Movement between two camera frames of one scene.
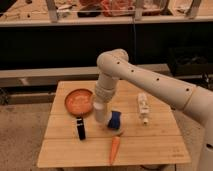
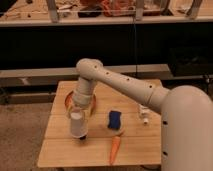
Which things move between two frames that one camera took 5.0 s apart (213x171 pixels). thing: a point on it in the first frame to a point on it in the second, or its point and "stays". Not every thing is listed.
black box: [193, 60] stays
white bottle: [143, 107] stays
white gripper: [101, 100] to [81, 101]
